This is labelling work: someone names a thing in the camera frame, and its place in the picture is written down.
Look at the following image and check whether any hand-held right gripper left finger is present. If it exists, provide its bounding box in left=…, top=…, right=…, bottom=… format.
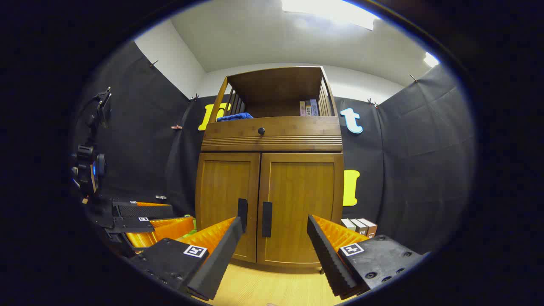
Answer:
left=127, top=216, right=245, bottom=301

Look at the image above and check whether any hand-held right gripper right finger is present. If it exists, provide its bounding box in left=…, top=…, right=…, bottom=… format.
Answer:
left=307, top=215, right=425, bottom=300

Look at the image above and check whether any wooden cabinet door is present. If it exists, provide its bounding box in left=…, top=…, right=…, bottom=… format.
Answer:
left=257, top=153, right=344, bottom=268
left=195, top=153, right=261, bottom=263

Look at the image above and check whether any wooden double-door shoe cabinet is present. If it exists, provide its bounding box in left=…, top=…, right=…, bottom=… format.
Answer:
left=195, top=66, right=345, bottom=269

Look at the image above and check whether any blue folded cloth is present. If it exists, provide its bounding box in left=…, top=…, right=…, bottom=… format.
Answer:
left=217, top=112, right=254, bottom=122

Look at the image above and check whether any black backdrop cloth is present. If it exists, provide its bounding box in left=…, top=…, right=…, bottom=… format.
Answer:
left=72, top=40, right=476, bottom=255

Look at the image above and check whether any wooden drawer with black knob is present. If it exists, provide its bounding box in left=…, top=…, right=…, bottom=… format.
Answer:
left=201, top=116, right=343, bottom=152

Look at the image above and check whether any large ceiling light panel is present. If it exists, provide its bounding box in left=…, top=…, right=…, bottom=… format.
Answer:
left=281, top=0, right=380, bottom=31

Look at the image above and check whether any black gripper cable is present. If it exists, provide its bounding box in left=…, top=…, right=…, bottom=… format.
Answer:
left=76, top=94, right=107, bottom=130

